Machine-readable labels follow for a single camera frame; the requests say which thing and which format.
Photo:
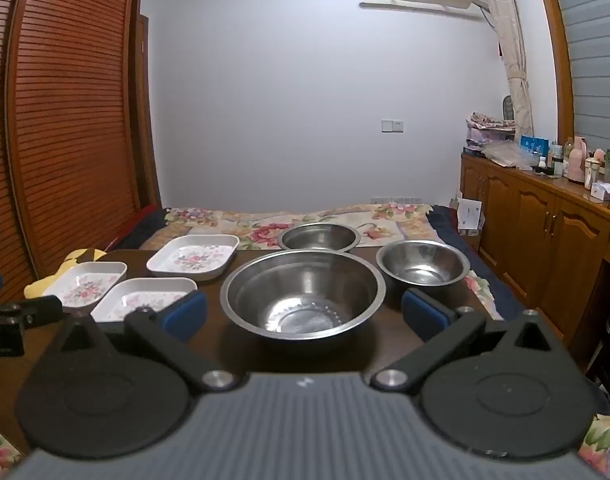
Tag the white tissue box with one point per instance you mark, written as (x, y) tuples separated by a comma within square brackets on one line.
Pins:
[(605, 192)]

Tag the plain wooden door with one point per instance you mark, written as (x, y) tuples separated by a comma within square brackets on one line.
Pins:
[(146, 110)]

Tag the folded floral cloth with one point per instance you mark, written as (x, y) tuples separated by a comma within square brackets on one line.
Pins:
[(490, 121)]

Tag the pink box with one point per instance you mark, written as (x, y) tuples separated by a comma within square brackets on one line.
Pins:
[(487, 137)]

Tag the white bottle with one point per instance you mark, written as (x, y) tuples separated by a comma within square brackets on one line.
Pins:
[(591, 172)]

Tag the white wall switch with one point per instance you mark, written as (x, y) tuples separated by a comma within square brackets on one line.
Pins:
[(392, 125)]

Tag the large steel bowl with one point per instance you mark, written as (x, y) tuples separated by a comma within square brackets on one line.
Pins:
[(305, 290)]

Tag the small floral white plate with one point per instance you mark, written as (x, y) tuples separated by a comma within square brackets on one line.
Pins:
[(135, 300), (85, 285)]

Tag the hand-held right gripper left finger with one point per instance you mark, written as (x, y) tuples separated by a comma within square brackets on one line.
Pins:
[(185, 315)]

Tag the beige curtain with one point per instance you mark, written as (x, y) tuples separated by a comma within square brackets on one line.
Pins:
[(515, 60)]

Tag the small grey fan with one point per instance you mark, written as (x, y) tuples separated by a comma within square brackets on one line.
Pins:
[(508, 107)]

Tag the clear plastic bag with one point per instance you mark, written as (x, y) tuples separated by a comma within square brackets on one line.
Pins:
[(507, 155)]

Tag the yellow plush toy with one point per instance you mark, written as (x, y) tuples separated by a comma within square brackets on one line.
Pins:
[(37, 287)]

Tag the pink thermos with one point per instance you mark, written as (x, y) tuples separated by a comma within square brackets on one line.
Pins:
[(578, 160)]

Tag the small steel bowl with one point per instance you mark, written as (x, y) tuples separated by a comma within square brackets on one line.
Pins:
[(317, 237), (422, 260)]

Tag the blue box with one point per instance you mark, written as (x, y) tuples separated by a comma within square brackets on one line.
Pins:
[(534, 143)]

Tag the white paper box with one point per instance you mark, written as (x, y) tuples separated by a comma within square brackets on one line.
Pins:
[(470, 217)]

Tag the floral blanket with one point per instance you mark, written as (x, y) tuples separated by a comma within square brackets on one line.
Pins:
[(265, 227)]

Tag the wooden cabinet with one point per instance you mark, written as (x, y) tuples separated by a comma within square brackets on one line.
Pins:
[(535, 240)]

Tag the wooden window frame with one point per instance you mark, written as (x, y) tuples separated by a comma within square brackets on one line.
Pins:
[(555, 60)]

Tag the large floral white plate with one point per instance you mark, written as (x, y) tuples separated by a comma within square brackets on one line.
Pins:
[(192, 257)]

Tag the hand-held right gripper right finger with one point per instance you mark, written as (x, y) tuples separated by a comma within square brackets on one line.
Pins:
[(425, 315)]

